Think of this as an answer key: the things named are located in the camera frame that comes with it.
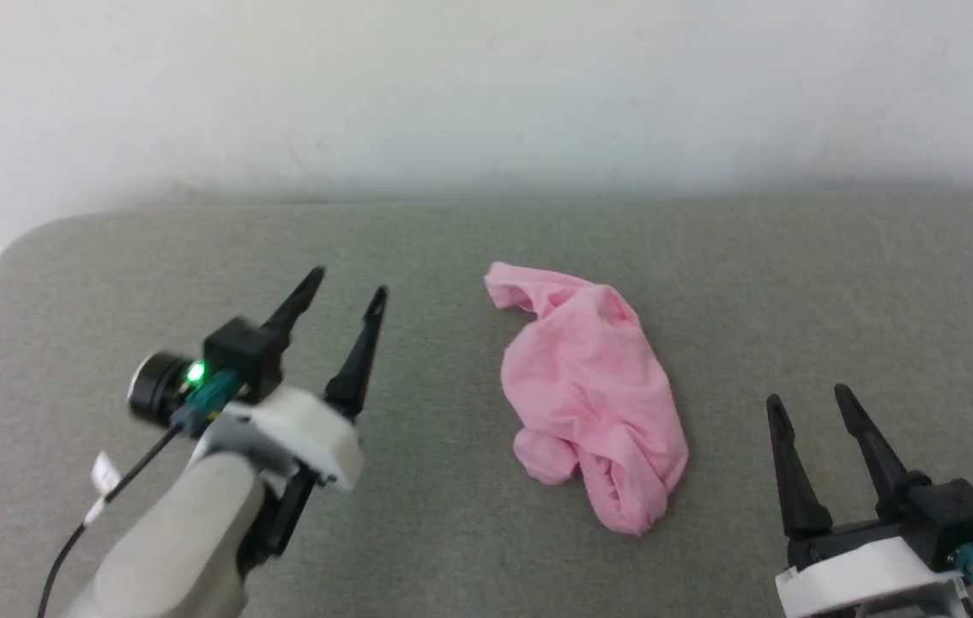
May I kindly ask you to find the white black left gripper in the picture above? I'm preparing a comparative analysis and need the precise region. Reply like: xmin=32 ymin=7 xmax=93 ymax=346
xmin=195 ymin=267 xmax=389 ymax=572

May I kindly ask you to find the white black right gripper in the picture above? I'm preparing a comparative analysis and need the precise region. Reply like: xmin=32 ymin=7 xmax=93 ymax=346
xmin=767 ymin=385 xmax=968 ymax=618

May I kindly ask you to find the pink garment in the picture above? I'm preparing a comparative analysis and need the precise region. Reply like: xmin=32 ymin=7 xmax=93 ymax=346
xmin=485 ymin=262 xmax=691 ymax=537

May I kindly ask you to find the white cable tag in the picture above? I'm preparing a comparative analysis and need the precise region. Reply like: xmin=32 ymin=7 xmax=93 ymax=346
xmin=85 ymin=452 xmax=121 ymax=526

